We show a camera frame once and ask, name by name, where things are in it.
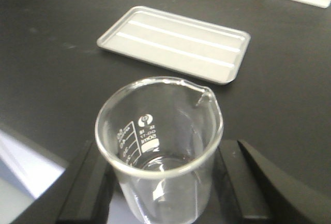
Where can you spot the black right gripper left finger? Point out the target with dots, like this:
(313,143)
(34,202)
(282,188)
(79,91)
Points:
(89,197)

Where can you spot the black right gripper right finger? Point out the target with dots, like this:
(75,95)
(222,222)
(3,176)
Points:
(252,189)

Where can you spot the clear glass beaker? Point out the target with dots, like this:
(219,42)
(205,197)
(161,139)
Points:
(160,135)

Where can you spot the silver metal tray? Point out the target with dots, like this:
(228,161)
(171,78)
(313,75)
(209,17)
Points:
(192,47)

